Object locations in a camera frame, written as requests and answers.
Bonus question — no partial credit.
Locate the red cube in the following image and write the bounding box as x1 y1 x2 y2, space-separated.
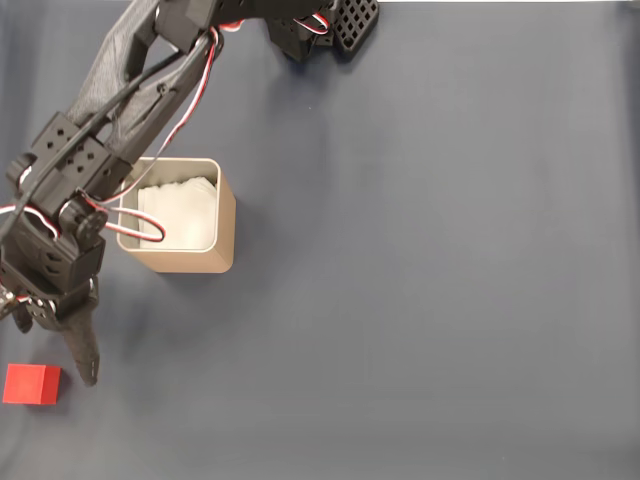
2 363 63 405

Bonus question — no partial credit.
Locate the beige metal box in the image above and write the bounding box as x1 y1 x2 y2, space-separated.
115 156 237 275

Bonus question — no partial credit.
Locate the white tissue paper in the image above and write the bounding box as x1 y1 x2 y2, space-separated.
136 174 219 251

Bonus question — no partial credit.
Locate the red white black servo wire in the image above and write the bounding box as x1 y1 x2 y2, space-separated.
0 203 64 240
82 24 224 246

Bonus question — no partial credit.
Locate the black camera cable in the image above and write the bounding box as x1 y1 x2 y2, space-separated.
0 34 211 241

